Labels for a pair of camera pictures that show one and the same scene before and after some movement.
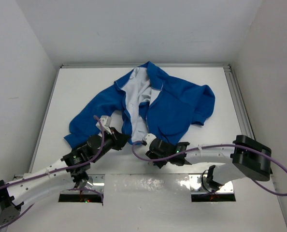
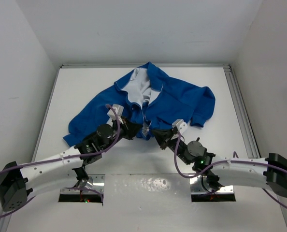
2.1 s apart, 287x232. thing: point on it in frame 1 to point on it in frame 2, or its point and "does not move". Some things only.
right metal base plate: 198,185 does not move
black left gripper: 118,138 to 129,127
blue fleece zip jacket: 145,102 does not move
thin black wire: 202,181 does not move
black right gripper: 161,163 to 162,136
